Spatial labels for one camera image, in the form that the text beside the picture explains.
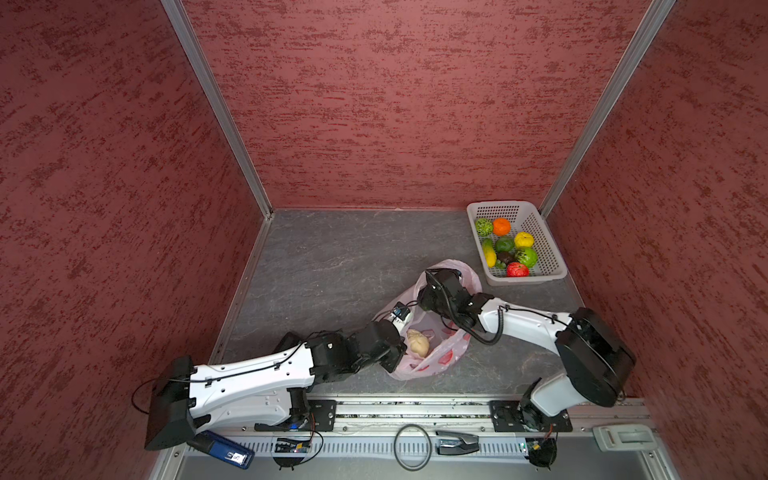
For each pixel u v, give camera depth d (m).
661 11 0.71
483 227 1.09
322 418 0.75
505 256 1.00
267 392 0.46
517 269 0.96
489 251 1.03
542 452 0.71
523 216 1.12
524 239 1.06
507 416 0.74
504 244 1.04
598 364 0.43
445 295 0.68
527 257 0.98
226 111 0.90
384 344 0.53
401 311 0.63
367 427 0.73
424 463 0.67
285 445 0.73
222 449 0.68
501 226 1.10
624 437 0.70
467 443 0.69
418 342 0.81
